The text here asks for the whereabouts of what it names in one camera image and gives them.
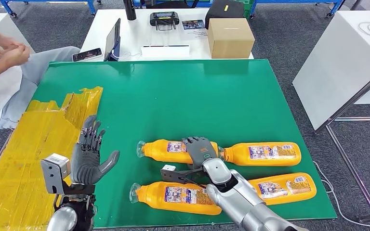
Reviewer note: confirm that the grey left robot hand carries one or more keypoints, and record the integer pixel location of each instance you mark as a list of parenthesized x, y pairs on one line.
[(84, 162)]

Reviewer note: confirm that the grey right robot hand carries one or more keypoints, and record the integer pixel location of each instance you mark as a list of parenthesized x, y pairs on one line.
[(201, 150)]

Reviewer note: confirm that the person's left hand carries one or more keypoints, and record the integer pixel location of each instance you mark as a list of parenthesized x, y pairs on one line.
[(1, 47)]

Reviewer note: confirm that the person's right hand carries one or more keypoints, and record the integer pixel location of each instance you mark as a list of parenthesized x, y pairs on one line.
[(17, 56)]

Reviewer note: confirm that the orange detergent bottle clear cap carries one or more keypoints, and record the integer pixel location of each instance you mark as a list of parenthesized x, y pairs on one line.
[(239, 156), (158, 151), (296, 189), (153, 196)]

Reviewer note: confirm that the person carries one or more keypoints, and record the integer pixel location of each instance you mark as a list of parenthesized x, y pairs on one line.
[(0, 89)]

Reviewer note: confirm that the yellow taped cardboard sheet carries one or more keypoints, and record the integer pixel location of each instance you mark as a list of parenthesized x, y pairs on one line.
[(22, 165)]

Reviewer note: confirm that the black smartphone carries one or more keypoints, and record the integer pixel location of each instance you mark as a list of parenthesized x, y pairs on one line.
[(87, 55)]

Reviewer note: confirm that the blue steel rack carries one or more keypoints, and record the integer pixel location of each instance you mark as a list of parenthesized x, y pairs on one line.
[(335, 7), (91, 5)]

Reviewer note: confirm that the black tablet on stand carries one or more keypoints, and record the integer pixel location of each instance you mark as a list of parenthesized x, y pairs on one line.
[(111, 40)]

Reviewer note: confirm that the long white box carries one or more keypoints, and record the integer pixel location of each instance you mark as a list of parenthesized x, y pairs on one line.
[(165, 51)]

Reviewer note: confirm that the brown cardboard box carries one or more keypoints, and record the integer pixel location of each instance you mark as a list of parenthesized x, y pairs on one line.
[(231, 39)]

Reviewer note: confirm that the white desk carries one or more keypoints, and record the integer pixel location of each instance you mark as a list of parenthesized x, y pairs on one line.
[(134, 35)]

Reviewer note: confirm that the black flask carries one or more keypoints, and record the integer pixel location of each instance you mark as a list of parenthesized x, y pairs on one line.
[(129, 10)]

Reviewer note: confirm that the printed brochure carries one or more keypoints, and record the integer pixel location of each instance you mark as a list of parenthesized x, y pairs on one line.
[(194, 26)]

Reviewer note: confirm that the black handheld controller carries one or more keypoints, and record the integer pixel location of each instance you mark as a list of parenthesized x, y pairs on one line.
[(164, 18)]

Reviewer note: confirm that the black bag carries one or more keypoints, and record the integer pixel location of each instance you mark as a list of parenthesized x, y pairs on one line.
[(223, 12)]

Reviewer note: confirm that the green plastic crate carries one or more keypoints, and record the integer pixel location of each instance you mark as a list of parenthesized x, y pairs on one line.
[(248, 10)]

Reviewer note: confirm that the large white table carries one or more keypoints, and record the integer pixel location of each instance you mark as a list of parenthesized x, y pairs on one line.
[(338, 63)]

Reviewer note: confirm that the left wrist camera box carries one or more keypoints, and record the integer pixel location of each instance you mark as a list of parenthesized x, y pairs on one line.
[(55, 173)]

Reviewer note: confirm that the metal table frame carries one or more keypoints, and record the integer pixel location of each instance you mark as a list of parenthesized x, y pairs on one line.
[(347, 106)]

